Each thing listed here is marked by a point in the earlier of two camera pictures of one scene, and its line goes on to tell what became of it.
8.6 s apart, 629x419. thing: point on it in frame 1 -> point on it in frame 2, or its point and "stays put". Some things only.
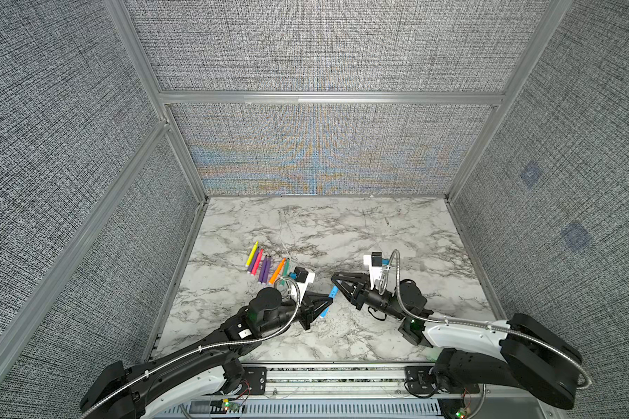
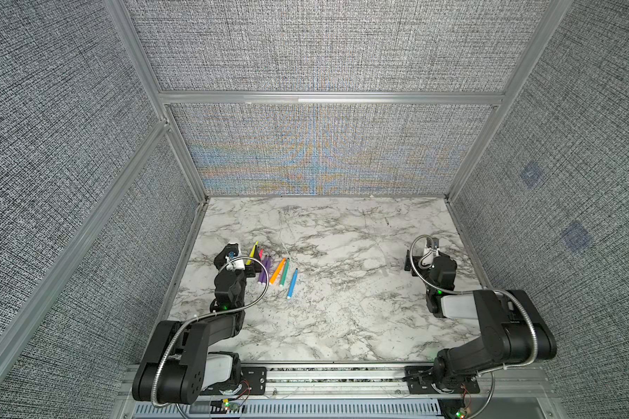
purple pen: (267, 268) stays put
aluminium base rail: (377, 391) stays put
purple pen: (262, 271) stays put
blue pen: (334, 290) -> (293, 285)
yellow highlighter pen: (252, 253) stays put
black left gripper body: (304, 313) -> (237, 278)
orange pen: (277, 271) stays put
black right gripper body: (382, 302) -> (422, 272)
